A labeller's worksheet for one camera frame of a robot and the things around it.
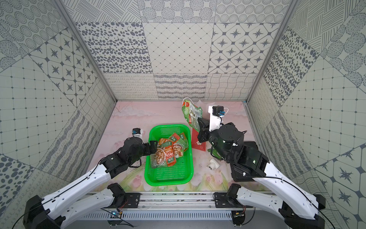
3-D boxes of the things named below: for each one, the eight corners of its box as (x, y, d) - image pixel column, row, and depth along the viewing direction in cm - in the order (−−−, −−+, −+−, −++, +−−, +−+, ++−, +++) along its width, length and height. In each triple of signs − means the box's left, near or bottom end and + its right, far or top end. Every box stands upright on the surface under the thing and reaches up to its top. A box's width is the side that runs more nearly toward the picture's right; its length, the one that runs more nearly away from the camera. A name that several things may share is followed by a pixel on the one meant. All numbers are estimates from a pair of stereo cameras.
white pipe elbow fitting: (213, 172, 85) (214, 170, 83) (206, 165, 88) (206, 163, 86) (219, 166, 88) (219, 164, 85) (212, 159, 91) (212, 157, 88)
